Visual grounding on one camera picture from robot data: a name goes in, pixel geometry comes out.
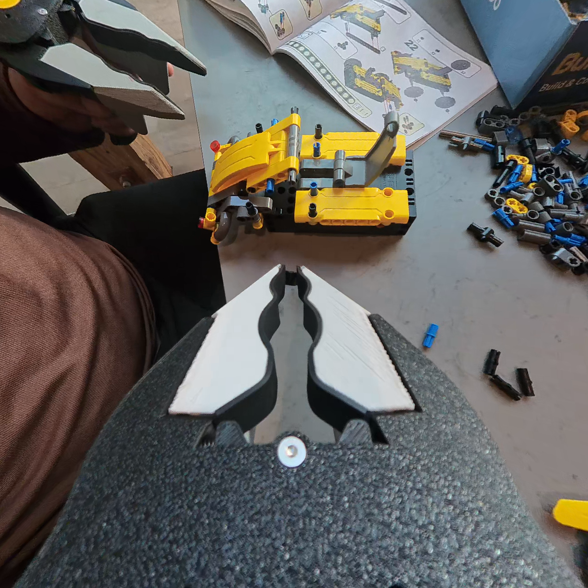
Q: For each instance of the person's left hand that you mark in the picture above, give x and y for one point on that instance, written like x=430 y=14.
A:
x=64 y=106

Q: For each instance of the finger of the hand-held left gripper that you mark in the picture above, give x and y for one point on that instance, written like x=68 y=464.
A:
x=101 y=73
x=138 y=32

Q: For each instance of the pile of small building parts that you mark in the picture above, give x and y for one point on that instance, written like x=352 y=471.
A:
x=542 y=202

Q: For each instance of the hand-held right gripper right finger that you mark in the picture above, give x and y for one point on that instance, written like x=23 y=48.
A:
x=363 y=367

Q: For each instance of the blue cardboard box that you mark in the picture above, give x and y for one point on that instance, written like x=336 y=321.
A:
x=542 y=46

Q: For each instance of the yellow toy vehicle model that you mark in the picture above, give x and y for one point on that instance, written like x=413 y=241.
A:
x=349 y=202

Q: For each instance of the black connector pin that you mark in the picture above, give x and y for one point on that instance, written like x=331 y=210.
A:
x=525 y=381
x=503 y=386
x=491 y=361

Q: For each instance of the black long axle pin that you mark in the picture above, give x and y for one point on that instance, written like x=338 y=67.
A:
x=484 y=235

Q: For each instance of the instruction booklet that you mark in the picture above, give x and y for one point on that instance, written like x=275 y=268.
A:
x=367 y=55

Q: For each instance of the wooden beam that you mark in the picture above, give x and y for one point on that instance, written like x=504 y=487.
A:
x=124 y=161

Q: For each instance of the yellow curved panel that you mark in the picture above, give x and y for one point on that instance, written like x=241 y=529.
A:
x=571 y=514

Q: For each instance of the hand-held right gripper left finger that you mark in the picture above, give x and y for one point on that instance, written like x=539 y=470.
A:
x=225 y=367

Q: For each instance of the grey desk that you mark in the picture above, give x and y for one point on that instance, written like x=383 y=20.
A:
x=367 y=276

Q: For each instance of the blue connector pin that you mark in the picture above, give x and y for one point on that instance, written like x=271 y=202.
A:
x=430 y=335

